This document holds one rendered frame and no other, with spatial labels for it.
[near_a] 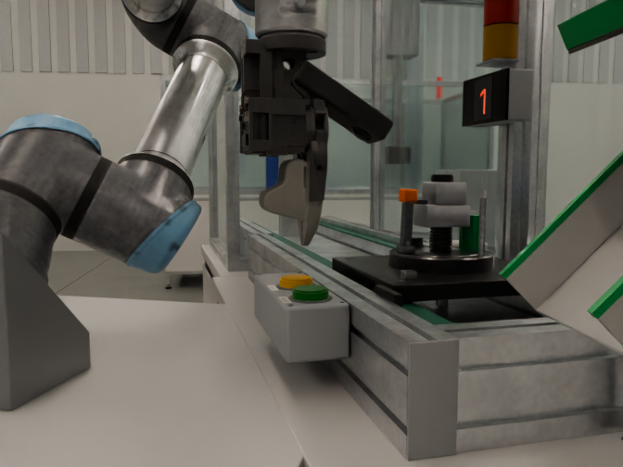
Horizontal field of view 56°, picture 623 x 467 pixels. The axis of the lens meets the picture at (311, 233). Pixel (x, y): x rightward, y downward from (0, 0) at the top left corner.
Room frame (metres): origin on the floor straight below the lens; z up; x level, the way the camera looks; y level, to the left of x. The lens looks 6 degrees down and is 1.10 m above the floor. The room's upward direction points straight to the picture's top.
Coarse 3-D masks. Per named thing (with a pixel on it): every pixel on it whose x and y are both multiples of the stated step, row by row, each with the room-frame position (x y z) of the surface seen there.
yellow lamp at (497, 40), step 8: (496, 24) 0.86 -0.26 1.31; (504, 24) 0.86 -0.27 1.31; (512, 24) 0.86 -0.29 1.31; (488, 32) 0.87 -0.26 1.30; (496, 32) 0.86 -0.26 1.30; (504, 32) 0.86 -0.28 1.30; (512, 32) 0.86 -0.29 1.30; (488, 40) 0.87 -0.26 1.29; (496, 40) 0.86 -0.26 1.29; (504, 40) 0.86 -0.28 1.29; (512, 40) 0.86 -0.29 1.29; (488, 48) 0.87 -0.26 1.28; (496, 48) 0.86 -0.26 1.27; (504, 48) 0.86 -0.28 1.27; (512, 48) 0.86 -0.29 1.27; (488, 56) 0.87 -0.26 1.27; (496, 56) 0.86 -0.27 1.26; (504, 56) 0.86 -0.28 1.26; (512, 56) 0.86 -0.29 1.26
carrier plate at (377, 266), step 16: (368, 256) 0.89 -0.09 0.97; (384, 256) 0.89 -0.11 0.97; (352, 272) 0.79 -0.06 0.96; (368, 272) 0.74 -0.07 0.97; (384, 272) 0.74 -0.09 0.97; (496, 272) 0.74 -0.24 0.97; (368, 288) 0.73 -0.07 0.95; (400, 288) 0.66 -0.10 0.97; (416, 288) 0.66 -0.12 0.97; (432, 288) 0.67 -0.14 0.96; (448, 288) 0.67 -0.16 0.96; (464, 288) 0.68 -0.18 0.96; (480, 288) 0.68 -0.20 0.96; (496, 288) 0.69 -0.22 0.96; (512, 288) 0.69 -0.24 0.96
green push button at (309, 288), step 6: (294, 288) 0.63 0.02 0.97; (300, 288) 0.63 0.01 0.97; (306, 288) 0.63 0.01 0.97; (312, 288) 0.63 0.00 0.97; (318, 288) 0.63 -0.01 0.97; (324, 288) 0.63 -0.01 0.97; (294, 294) 0.62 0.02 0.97; (300, 294) 0.61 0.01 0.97; (306, 294) 0.61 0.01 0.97; (312, 294) 0.61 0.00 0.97; (318, 294) 0.61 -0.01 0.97; (324, 294) 0.62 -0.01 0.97; (306, 300) 0.61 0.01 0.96; (312, 300) 0.61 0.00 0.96
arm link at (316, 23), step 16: (256, 0) 0.61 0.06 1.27; (272, 0) 0.59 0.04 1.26; (288, 0) 0.59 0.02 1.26; (304, 0) 0.58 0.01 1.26; (320, 0) 0.60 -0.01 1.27; (256, 16) 0.61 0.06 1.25; (272, 16) 0.59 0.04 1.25; (288, 16) 0.59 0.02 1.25; (304, 16) 0.59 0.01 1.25; (320, 16) 0.60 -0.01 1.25; (256, 32) 0.61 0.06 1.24; (272, 32) 0.60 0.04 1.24; (288, 32) 0.59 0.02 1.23; (304, 32) 0.60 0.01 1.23; (320, 32) 0.61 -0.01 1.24
